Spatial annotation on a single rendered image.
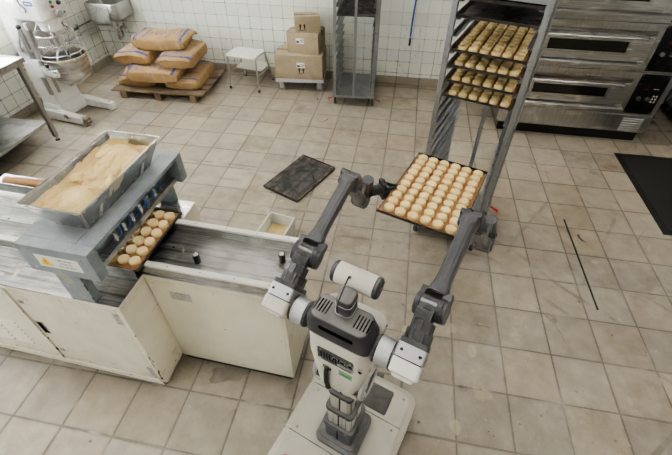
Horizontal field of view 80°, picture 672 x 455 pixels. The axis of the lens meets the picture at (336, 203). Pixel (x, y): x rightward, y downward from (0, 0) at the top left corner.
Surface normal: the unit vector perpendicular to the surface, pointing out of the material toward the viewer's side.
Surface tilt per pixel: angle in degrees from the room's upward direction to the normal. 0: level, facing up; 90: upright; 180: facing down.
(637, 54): 90
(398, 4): 90
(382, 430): 0
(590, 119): 90
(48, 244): 0
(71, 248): 0
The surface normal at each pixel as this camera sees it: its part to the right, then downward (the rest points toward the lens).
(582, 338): 0.00, -0.75
